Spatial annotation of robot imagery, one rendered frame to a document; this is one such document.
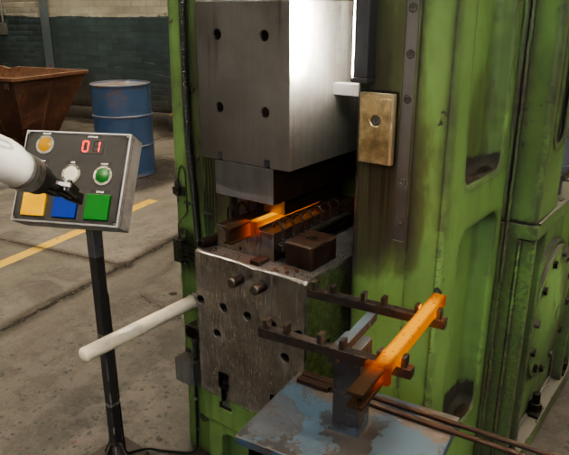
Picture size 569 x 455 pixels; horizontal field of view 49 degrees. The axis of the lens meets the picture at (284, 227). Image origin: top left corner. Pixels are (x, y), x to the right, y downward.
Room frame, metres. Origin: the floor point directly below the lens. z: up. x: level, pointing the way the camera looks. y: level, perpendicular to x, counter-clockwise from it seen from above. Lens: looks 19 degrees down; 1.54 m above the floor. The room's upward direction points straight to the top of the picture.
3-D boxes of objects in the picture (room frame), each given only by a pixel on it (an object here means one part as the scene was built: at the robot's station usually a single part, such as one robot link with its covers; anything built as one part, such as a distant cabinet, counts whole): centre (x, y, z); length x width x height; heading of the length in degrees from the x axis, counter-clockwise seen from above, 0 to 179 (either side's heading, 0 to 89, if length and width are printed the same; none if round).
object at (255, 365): (1.72, -0.07, 0.69); 0.56 x 0.38 x 0.45; 143
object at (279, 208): (1.76, -0.06, 1.04); 0.30 x 0.07 x 0.06; 143
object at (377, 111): (1.49, -0.22, 1.27); 0.09 x 0.02 x 0.17; 53
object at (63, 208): (1.72, 0.63, 1.01); 0.07 x 0.05 x 0.07; 78
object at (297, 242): (1.52, -0.07, 0.95); 0.12 x 0.08 x 0.06; 143
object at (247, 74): (1.72, -0.05, 1.36); 0.42 x 0.39 x 0.40; 143
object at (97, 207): (1.70, 0.53, 1.01); 0.07 x 0.05 x 0.07; 78
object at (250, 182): (1.74, -0.02, 1.12); 0.42 x 0.20 x 0.10; 143
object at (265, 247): (1.74, -0.02, 0.96); 0.42 x 0.20 x 0.09; 143
